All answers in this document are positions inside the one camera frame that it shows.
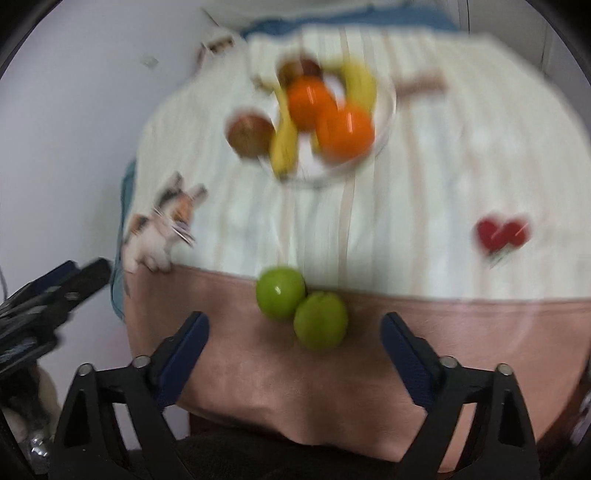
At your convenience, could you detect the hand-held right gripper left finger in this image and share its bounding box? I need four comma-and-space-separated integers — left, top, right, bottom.
48, 311, 211, 480

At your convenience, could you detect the yellow brown pear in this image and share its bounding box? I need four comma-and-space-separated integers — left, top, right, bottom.
226, 111, 276, 158

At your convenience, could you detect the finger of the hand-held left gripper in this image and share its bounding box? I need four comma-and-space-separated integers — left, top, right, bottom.
46, 258, 113, 326
7, 261, 79, 303

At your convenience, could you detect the dark red apple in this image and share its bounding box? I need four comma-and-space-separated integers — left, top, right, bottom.
277, 56, 324, 86

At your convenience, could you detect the red cherries bunch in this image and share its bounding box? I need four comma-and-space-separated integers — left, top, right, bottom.
475, 215, 532, 254

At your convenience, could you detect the bear print pillow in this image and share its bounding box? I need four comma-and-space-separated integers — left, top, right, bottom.
196, 28, 245, 70

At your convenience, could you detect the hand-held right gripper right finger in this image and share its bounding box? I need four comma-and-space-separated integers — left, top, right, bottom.
381, 311, 542, 480

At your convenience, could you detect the white floral plate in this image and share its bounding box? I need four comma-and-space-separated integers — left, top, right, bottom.
249, 51, 398, 188

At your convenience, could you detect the green apple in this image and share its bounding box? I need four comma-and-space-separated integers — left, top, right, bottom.
256, 266, 307, 322
294, 291, 348, 352

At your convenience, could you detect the yellow banana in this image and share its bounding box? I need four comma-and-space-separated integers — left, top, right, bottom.
268, 85, 301, 178
339, 62, 377, 114

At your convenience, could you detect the orange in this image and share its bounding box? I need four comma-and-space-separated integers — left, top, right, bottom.
286, 76, 340, 132
314, 104, 376, 162

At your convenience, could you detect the striped cat print blanket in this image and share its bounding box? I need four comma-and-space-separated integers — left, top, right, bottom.
111, 23, 591, 474

